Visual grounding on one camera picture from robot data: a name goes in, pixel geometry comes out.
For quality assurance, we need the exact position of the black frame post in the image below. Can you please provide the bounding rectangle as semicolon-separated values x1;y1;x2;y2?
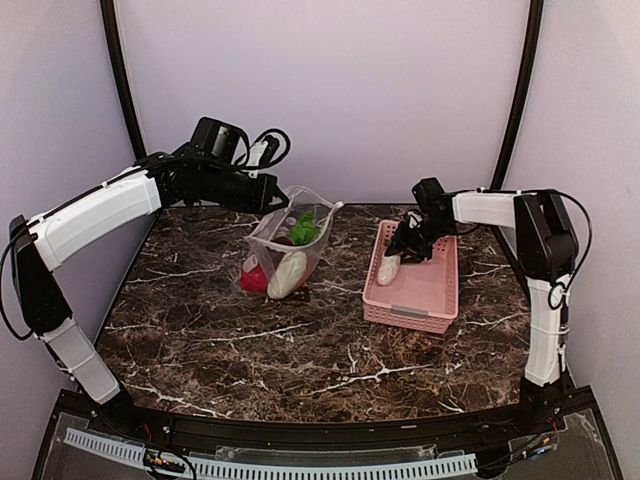
490;0;545;189
99;0;146;159

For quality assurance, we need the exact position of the red toy strawberry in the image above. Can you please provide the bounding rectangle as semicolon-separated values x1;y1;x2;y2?
240;265;269;295

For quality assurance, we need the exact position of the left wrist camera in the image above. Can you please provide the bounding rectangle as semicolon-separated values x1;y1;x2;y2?
233;128;291;178

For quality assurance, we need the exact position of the black front rail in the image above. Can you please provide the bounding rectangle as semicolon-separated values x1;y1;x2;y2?
135;405;520;453

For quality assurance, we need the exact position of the left black frame post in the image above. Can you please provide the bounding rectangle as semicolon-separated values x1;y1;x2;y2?
99;0;146;159

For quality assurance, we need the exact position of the pink plastic basket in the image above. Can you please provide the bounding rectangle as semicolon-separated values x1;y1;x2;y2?
362;220;459;334

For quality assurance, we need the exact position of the white slotted cable duct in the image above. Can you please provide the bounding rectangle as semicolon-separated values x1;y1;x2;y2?
64;427;477;479

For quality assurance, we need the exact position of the clear zip top bag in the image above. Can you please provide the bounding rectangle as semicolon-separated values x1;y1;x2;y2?
238;186;344;300

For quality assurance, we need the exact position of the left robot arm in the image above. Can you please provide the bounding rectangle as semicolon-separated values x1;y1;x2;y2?
1;117;291;436

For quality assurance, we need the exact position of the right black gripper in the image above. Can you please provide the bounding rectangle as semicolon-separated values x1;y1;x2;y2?
387;215;456;262

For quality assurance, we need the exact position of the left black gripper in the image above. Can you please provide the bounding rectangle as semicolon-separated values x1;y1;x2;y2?
201;162;290;214

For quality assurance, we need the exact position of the right black frame post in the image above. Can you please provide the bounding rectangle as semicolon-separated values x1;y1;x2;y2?
490;0;545;189

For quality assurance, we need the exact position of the white toy radish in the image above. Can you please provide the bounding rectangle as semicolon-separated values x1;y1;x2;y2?
267;251;307;300
376;254;401;286

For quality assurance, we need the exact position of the green toy leaf vegetable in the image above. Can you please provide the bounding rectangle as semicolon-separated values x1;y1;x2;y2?
290;212;321;246

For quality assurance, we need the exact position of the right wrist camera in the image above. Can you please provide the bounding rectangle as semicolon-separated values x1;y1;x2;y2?
398;209;424;232

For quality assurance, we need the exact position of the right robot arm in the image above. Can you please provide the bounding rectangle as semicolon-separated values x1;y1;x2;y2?
379;178;587;434

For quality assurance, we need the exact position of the dark red toy beet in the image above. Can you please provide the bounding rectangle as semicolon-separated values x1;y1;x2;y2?
268;236;296;252

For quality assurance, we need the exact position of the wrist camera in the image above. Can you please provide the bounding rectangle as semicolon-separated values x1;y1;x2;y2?
233;128;291;178
398;209;424;232

